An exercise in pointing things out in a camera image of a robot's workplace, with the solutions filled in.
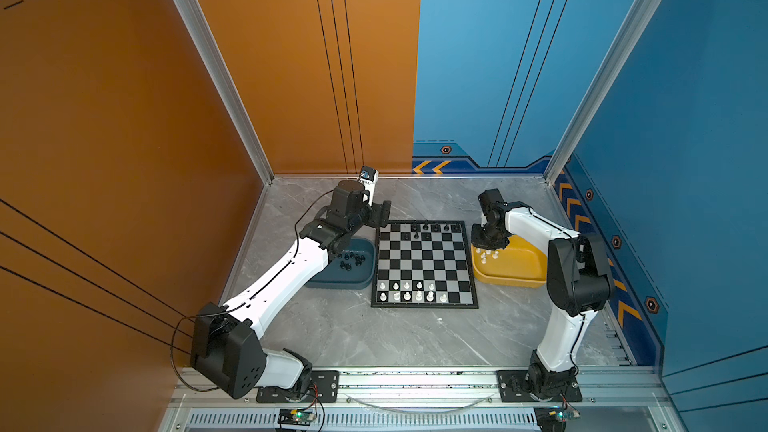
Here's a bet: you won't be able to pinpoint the yellow plastic tray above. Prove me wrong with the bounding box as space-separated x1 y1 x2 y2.
471 236 547 288

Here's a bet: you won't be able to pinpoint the white chess pieces in tray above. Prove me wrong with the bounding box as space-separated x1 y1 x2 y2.
478 249 499 264

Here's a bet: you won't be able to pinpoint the right circuit board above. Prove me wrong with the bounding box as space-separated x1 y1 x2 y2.
534 408 581 432

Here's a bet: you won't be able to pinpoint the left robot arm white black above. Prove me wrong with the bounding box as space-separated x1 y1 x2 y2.
190 166 391 400

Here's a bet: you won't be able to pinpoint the black chess pieces on board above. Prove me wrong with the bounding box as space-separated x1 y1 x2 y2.
391 220 465 241

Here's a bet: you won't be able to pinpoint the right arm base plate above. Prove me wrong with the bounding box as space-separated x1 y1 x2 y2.
496 369 583 403

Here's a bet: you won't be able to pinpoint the left green circuit board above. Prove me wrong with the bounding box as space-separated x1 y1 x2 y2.
277 408 320 431

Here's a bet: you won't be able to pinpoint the teal plastic tray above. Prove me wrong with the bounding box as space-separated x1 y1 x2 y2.
305 238 376 290

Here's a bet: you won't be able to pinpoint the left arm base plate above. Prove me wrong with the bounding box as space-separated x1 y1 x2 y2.
256 370 340 404

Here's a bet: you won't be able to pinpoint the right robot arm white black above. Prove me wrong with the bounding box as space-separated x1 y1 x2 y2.
471 189 614 401

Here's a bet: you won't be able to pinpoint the white chess pieces row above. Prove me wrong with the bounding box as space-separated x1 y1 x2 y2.
373 279 452 305

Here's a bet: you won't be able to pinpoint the aluminium mounting rail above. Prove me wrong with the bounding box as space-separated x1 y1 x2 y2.
159 366 686 431

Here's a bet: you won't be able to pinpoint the black chess pieces in tray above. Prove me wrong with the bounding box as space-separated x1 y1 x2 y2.
337 251 367 272

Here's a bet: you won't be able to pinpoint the black white chessboard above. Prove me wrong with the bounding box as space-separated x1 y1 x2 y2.
371 220 479 310

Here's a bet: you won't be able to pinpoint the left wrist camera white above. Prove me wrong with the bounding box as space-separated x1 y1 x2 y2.
358 166 379 206

